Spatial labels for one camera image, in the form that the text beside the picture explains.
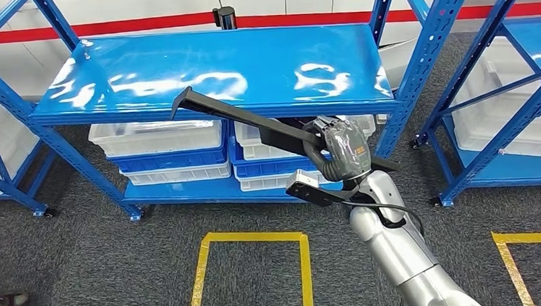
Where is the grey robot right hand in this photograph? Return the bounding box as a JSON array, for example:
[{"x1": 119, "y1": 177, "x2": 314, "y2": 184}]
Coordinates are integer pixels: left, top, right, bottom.
[{"x1": 301, "y1": 113, "x2": 375, "y2": 184}]

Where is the black plastic panel part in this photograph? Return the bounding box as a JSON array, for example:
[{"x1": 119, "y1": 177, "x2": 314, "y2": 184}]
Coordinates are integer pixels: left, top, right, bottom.
[{"x1": 169, "y1": 74, "x2": 400, "y2": 186}]

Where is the blue metal shelf rack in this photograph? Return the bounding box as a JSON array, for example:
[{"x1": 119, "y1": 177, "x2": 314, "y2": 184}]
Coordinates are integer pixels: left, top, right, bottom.
[
  {"x1": 402, "y1": 0, "x2": 541, "y2": 210},
  {"x1": 0, "y1": 0, "x2": 493, "y2": 231},
  {"x1": 0, "y1": 76, "x2": 62, "y2": 221}
]

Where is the blue plastic crate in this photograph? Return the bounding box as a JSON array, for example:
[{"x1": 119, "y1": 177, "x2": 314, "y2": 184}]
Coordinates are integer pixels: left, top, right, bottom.
[
  {"x1": 227, "y1": 129, "x2": 330, "y2": 179},
  {"x1": 105, "y1": 122, "x2": 232, "y2": 175}
]

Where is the yellow floor tape square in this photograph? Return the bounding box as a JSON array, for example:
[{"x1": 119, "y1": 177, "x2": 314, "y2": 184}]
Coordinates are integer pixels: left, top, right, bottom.
[
  {"x1": 490, "y1": 228, "x2": 541, "y2": 306},
  {"x1": 181, "y1": 226, "x2": 314, "y2": 306}
]

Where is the large white plastic crate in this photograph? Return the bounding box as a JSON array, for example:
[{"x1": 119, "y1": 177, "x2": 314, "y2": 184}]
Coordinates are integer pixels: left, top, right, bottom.
[
  {"x1": 449, "y1": 67, "x2": 541, "y2": 166},
  {"x1": 0, "y1": 84, "x2": 44, "y2": 195},
  {"x1": 477, "y1": 33, "x2": 541, "y2": 103}
]

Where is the red barrier belt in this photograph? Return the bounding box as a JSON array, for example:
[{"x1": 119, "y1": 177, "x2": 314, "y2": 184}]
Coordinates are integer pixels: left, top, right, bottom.
[{"x1": 0, "y1": 0, "x2": 541, "y2": 50}]

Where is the black cable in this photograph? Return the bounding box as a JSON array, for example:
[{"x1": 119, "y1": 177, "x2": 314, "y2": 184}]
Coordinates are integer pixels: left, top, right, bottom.
[{"x1": 343, "y1": 194, "x2": 426, "y2": 242}]

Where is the black stanchion post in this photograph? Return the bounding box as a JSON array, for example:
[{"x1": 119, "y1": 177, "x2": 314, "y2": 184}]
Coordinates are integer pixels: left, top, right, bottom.
[{"x1": 212, "y1": 6, "x2": 238, "y2": 32}]

